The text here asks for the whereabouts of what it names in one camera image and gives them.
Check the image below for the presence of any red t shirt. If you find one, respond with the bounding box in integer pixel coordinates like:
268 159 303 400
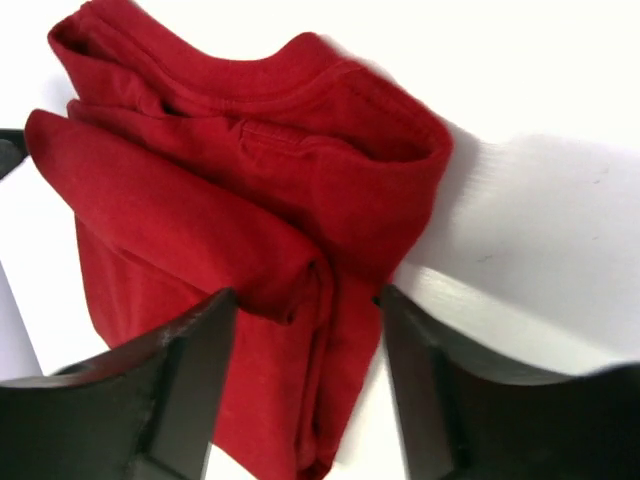
25 1 453 479

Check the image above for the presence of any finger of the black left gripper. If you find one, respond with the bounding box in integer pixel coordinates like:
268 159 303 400
0 129 29 180

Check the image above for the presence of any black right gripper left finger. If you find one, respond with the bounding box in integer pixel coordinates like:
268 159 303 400
1 288 237 480

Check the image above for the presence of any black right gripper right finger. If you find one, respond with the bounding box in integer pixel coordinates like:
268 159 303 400
379 285 639 480

